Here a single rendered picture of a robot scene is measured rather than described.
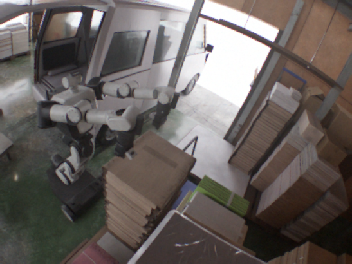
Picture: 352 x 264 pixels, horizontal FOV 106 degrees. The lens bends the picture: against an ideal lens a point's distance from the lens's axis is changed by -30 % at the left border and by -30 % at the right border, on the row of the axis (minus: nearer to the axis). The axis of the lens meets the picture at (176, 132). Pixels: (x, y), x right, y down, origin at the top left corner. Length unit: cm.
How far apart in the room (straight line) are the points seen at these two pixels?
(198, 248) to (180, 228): 3
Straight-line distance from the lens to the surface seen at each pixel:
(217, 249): 22
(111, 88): 125
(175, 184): 111
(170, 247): 21
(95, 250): 155
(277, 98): 246
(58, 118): 102
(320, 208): 248
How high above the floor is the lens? 197
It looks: 37 degrees down
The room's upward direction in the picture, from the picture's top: 21 degrees clockwise
